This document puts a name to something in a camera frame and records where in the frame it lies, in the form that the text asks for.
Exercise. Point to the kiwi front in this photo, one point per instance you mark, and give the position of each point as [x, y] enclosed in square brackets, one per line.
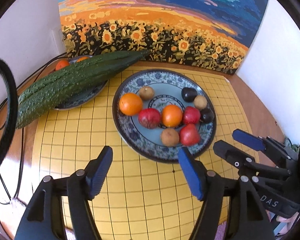
[169, 137]

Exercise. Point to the purple fluffy towel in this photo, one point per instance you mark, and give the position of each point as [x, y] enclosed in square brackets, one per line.
[220, 233]

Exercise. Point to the small plate under gourd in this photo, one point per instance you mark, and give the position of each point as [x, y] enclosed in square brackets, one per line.
[82, 97]

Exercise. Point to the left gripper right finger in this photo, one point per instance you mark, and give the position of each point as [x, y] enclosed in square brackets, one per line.
[246, 219]

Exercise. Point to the small orange back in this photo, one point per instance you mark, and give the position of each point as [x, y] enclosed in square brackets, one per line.
[171, 116]

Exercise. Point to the orange on small plate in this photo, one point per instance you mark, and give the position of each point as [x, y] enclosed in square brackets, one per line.
[61, 64]

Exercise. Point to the wrinkled small red apple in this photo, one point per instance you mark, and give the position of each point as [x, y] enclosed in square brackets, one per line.
[191, 115]

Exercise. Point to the large orange front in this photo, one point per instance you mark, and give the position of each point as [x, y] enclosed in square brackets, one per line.
[130, 104]

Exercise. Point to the sunflower field painting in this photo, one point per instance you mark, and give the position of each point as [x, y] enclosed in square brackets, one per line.
[209, 34]

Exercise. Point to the blue white porcelain plate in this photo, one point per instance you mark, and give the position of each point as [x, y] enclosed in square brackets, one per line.
[167, 85]

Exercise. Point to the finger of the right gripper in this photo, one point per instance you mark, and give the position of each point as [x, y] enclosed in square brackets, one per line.
[277, 152]
[246, 164]

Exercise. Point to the green bitter gourd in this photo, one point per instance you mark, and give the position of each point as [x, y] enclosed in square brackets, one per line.
[54, 89]

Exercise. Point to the small kiwi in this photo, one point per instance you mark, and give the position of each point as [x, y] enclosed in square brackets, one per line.
[200, 102]

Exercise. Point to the yellow go board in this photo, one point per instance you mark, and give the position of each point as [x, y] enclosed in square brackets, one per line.
[145, 194]

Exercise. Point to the kiwi back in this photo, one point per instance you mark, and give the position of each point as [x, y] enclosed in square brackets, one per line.
[146, 93]

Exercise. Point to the large red apple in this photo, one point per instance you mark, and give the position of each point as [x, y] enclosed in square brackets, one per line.
[189, 135]

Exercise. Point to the dark plum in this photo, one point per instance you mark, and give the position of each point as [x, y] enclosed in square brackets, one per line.
[206, 116]
[188, 94]

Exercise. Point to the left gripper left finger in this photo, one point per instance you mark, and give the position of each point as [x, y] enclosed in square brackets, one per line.
[43, 217]

